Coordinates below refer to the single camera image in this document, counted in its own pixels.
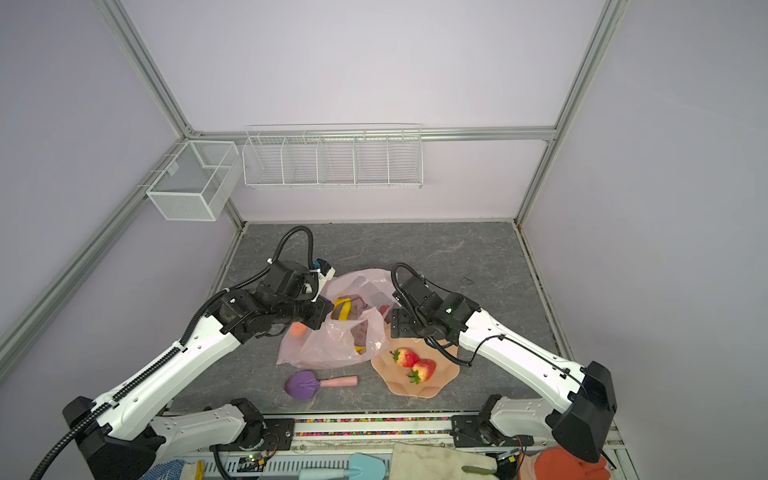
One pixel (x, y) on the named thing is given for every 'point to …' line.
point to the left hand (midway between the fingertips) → (330, 311)
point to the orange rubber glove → (553, 463)
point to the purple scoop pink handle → (303, 385)
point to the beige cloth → (417, 462)
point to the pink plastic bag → (365, 335)
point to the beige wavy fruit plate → (396, 375)
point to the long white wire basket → (333, 156)
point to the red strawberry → (422, 370)
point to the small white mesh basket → (194, 184)
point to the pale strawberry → (405, 357)
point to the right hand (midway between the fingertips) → (406, 326)
